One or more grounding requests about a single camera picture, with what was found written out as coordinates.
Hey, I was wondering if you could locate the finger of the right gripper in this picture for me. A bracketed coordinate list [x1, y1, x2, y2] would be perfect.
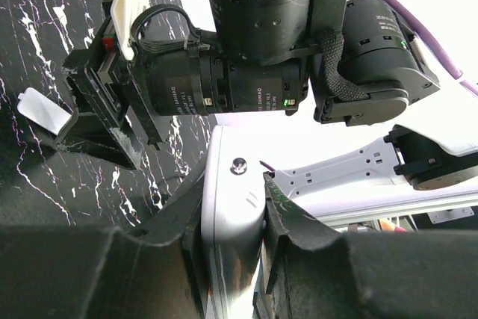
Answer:
[54, 111, 143, 170]

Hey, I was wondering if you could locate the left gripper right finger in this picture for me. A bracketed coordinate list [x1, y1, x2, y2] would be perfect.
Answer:
[261, 176, 477, 318]

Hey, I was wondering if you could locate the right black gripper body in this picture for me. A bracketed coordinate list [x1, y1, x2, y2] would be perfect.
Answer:
[62, 16, 163, 150]

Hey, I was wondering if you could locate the white battery cover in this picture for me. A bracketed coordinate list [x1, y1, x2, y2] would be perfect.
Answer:
[17, 87, 72, 135]

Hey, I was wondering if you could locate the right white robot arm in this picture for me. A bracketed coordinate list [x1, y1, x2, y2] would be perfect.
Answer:
[55, 0, 452, 170]

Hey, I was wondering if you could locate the white remote control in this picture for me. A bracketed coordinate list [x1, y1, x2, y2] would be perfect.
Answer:
[201, 126, 266, 318]

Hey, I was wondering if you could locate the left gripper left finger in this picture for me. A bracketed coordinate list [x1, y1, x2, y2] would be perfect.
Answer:
[1, 181, 205, 318]

